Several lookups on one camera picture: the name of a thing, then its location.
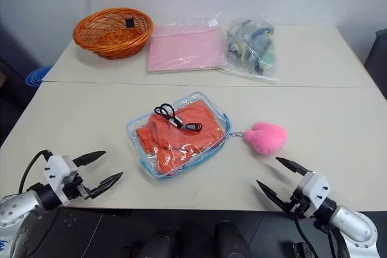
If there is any black cord with tag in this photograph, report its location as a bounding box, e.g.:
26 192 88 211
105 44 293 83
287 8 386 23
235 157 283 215
154 103 204 134

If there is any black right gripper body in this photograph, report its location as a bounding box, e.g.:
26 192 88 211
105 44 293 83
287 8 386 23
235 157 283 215
282 187 312 220

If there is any pink plastic pouch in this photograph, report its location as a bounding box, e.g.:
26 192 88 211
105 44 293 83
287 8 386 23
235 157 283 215
146 11 226 75

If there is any blue round ribbed object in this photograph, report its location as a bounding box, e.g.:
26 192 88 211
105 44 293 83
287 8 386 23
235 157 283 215
24 65 54 87

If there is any dark chair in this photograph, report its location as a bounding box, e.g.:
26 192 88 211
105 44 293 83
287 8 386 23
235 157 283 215
363 28 387 102

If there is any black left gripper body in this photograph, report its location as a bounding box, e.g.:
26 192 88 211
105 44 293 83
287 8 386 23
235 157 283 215
62 176 102 204

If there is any clear bag of assorted items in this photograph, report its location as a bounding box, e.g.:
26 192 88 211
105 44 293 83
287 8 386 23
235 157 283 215
218 18 281 85

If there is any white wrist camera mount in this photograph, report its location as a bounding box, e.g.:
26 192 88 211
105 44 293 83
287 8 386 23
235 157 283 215
43 154 85 205
294 171 331 218

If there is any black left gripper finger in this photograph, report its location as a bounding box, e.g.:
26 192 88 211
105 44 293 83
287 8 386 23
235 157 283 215
89 171 125 200
72 150 107 169

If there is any clear pouch with orange cloth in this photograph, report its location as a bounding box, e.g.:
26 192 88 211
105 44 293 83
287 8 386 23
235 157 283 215
125 91 235 181

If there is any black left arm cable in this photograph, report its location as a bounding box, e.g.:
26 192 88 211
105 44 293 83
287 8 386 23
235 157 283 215
18 149 51 194

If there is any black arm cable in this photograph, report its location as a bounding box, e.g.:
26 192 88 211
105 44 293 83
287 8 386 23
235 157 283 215
18 149 51 194
294 214 319 258

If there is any orange cloth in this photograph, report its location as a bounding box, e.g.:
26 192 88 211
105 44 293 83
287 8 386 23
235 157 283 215
135 105 227 178

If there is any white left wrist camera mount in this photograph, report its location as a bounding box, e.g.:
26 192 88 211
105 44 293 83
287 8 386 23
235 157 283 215
43 154 85 205

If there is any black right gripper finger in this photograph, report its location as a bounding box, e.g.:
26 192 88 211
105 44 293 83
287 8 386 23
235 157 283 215
275 156 310 178
256 179 291 212

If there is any orange wicker basket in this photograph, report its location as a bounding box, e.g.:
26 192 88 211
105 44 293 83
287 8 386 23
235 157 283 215
73 7 154 60

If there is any pink plush heart keychain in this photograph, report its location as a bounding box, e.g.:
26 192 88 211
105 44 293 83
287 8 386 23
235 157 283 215
242 121 288 156

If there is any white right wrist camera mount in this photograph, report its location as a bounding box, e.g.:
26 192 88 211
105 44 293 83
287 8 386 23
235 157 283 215
294 171 331 218

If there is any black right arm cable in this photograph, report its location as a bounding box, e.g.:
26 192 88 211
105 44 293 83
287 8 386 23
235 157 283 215
294 214 319 258

